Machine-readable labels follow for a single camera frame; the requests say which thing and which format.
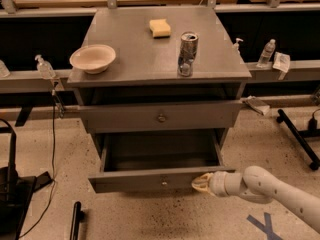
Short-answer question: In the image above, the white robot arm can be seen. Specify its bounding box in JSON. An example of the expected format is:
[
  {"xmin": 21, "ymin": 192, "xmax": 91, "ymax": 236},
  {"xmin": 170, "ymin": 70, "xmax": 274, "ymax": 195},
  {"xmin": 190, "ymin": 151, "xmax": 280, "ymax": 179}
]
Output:
[{"xmin": 191, "ymin": 166, "xmax": 320, "ymax": 233}]

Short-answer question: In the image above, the black cable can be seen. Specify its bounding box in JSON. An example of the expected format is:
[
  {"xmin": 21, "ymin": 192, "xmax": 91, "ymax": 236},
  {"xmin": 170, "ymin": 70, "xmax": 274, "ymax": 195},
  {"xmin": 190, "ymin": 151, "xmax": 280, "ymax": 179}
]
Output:
[{"xmin": 19, "ymin": 80, "xmax": 66, "ymax": 239}]

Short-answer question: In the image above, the black stand base right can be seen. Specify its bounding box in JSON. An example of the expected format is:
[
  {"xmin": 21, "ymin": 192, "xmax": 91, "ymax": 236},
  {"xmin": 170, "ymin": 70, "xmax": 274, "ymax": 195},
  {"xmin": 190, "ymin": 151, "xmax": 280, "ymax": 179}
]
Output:
[{"xmin": 276, "ymin": 109, "xmax": 320, "ymax": 171}]

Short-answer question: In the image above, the small pump bottle right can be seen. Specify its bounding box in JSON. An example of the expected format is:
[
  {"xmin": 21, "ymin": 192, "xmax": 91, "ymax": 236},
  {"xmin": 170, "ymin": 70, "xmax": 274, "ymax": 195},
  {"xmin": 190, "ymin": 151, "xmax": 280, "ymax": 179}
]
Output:
[{"xmin": 233, "ymin": 38, "xmax": 243, "ymax": 55}]

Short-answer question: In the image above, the grey metal rail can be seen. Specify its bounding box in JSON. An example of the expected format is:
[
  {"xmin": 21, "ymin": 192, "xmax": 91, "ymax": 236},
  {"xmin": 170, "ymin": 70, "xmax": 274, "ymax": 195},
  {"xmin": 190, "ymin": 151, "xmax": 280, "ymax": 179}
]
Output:
[{"xmin": 0, "ymin": 60, "xmax": 320, "ymax": 94}]

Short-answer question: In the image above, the yellow sponge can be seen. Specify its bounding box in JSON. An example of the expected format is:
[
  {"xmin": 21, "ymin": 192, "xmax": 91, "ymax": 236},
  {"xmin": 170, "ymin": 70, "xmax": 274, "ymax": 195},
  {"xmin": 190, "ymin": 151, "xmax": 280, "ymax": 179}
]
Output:
[{"xmin": 149, "ymin": 19, "xmax": 171, "ymax": 38}]

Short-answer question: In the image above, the silver soda can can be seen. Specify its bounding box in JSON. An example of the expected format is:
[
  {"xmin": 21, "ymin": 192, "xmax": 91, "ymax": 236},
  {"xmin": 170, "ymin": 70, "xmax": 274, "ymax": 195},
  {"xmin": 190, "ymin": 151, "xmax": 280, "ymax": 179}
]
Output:
[{"xmin": 178, "ymin": 31, "xmax": 199, "ymax": 77}]

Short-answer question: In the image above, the black stand left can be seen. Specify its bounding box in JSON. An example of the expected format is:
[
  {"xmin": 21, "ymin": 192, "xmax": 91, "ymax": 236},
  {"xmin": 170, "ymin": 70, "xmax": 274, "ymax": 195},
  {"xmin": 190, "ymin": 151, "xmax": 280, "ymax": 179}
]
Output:
[{"xmin": 0, "ymin": 119, "xmax": 53, "ymax": 240}]

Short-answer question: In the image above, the grey drawer cabinet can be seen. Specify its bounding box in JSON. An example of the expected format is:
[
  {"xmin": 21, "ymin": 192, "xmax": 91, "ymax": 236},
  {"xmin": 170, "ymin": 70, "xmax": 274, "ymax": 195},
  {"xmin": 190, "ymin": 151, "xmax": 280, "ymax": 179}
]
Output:
[{"xmin": 68, "ymin": 6, "xmax": 251, "ymax": 150}]

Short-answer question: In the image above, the clear pump bottle left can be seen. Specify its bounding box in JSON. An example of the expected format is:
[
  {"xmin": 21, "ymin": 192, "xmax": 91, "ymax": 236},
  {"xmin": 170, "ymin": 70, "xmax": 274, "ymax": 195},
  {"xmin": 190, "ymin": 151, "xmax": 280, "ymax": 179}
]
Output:
[{"xmin": 35, "ymin": 54, "xmax": 56, "ymax": 80}]

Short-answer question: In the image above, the black bar on floor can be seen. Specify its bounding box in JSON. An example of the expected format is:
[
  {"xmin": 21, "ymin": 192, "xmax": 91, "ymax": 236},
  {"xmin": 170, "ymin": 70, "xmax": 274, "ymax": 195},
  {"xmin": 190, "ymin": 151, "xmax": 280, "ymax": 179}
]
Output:
[{"xmin": 69, "ymin": 201, "xmax": 84, "ymax": 240}]

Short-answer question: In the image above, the clear water bottle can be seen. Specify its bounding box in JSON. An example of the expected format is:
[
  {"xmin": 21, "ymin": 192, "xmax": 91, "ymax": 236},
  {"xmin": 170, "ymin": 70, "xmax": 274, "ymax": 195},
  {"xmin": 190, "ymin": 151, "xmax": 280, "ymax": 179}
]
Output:
[{"xmin": 257, "ymin": 39, "xmax": 276, "ymax": 67}]

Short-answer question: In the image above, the white wipe packet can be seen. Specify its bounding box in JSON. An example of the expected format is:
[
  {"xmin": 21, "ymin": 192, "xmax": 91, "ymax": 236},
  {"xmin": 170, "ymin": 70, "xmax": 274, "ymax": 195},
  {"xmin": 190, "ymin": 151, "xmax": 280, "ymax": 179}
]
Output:
[{"xmin": 273, "ymin": 52, "xmax": 291, "ymax": 80}]

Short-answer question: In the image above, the grey top drawer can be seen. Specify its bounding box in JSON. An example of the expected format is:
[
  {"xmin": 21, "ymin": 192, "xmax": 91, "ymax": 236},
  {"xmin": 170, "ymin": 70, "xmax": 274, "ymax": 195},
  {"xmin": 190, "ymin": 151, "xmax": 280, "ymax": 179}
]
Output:
[{"xmin": 79, "ymin": 101, "xmax": 242, "ymax": 133}]

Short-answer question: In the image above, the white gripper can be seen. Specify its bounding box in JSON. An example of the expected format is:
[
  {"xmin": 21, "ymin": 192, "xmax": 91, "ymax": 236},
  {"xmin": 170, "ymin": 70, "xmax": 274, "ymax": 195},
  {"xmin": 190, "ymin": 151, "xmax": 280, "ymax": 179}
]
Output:
[{"xmin": 192, "ymin": 171, "xmax": 228, "ymax": 197}]

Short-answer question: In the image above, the beige bowl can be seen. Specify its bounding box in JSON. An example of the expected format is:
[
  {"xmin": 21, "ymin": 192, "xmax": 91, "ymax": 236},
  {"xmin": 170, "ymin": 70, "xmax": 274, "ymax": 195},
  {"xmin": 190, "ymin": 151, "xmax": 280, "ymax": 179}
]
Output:
[{"xmin": 69, "ymin": 44, "xmax": 116, "ymax": 74}]

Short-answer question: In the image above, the grey drawer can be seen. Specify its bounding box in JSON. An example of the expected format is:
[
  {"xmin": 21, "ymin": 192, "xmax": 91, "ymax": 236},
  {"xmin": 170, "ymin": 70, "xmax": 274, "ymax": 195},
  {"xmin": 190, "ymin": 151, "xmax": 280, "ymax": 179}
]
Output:
[
  {"xmin": 89, "ymin": 130, "xmax": 232, "ymax": 193},
  {"xmin": 79, "ymin": 101, "xmax": 242, "ymax": 133}
]

